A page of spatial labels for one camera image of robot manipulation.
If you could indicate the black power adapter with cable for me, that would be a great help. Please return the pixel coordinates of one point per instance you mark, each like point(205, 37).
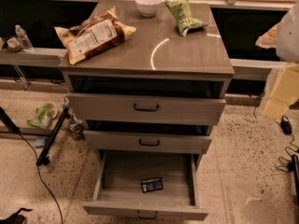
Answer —
point(286, 165)

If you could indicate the clear water bottle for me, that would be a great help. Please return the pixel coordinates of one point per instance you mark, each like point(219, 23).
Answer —
point(23, 37)

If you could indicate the grey side shelf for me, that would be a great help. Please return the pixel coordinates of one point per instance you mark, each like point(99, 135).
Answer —
point(41, 57)
point(254, 69)

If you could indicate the blue rxbar blueberry bar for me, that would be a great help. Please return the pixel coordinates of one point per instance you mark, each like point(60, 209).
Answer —
point(153, 184)

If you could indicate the green white packet on floor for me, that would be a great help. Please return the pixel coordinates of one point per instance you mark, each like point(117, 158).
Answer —
point(44, 115)

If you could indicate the small basket with items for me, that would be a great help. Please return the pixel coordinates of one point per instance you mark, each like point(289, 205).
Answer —
point(10, 44)

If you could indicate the grey drawer cabinet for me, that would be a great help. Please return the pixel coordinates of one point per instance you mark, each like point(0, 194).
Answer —
point(157, 62)

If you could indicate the small wire rack with can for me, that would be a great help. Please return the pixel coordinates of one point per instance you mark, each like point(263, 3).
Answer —
point(71, 124)

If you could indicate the top grey drawer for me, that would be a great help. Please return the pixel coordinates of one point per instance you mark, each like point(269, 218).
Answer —
point(147, 109)

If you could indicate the white bowl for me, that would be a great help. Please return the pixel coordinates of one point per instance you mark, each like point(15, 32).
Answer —
point(148, 8)

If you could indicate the middle grey drawer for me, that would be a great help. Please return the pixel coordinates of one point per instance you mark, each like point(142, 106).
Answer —
point(148, 142)

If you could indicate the grey side shelf right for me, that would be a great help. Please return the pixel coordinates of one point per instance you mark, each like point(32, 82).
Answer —
point(254, 69)

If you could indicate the brown yellow chip bag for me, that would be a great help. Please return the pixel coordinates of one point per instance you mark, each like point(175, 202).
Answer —
point(94, 36)

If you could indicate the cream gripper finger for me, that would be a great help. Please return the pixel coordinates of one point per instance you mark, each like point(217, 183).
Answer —
point(284, 93)
point(269, 39)

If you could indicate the black tripod leg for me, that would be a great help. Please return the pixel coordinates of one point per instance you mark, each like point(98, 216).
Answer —
point(43, 158)

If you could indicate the bottom grey open drawer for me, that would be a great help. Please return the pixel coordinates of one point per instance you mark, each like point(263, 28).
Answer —
point(118, 188)

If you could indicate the green chip bag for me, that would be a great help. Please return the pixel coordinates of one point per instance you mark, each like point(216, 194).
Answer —
point(181, 11)

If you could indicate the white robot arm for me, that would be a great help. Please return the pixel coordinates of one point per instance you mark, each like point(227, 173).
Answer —
point(284, 37)

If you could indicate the grey side shelf left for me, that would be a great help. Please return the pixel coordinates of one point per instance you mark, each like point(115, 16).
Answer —
point(41, 57)

